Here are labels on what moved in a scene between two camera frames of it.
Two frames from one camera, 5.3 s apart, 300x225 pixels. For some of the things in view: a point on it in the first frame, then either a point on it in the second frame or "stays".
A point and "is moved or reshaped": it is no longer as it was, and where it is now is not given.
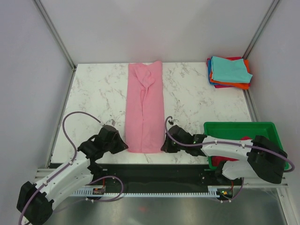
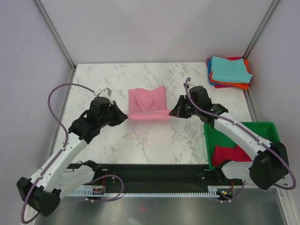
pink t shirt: [144, 115] is moved or reshaped
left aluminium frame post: [56, 34] stays
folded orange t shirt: [239, 85] stays
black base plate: [166, 176] stays
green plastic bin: [267, 130] stays
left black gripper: [121, 146] → [120, 116]
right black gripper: [167, 147] → [178, 110]
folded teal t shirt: [223, 69] stays
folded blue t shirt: [209, 70] stays
